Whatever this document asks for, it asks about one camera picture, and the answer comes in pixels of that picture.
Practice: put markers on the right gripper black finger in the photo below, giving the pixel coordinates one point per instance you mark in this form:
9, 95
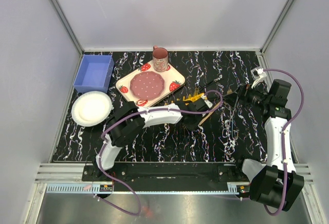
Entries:
235, 102
232, 95

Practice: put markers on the blue plastic bin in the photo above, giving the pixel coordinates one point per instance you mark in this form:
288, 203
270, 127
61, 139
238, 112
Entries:
94, 73

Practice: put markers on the white paper plate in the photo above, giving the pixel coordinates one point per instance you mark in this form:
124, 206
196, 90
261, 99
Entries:
91, 108

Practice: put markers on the pink patterned mug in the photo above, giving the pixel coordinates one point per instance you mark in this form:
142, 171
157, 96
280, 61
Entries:
160, 58

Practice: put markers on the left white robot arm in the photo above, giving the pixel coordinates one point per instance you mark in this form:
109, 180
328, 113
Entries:
125, 124

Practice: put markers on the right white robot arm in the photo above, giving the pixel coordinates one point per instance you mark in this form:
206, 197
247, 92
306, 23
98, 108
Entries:
277, 183

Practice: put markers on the white slotted cable duct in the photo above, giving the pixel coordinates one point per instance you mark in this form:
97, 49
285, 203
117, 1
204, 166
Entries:
142, 188

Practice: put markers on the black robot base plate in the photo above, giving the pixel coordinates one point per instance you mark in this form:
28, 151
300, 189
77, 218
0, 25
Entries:
186, 173

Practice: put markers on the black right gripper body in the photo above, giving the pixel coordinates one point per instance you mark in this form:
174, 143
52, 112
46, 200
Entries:
252, 96

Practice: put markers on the yellow plastic test tube rack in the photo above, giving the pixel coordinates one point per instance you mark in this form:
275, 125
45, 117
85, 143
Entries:
192, 97

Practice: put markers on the pink polka dot plate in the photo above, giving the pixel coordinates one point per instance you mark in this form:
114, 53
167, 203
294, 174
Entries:
147, 85

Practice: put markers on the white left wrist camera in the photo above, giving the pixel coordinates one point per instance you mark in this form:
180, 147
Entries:
207, 102

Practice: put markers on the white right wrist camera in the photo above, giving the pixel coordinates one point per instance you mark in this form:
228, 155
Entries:
258, 75

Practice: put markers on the white strawberry serving tray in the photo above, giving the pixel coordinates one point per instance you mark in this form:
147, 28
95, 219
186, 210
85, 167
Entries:
172, 77

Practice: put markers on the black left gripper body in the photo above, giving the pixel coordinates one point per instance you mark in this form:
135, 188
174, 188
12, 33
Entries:
192, 125

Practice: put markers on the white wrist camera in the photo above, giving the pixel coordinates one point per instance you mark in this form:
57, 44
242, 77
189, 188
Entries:
258, 75
207, 102

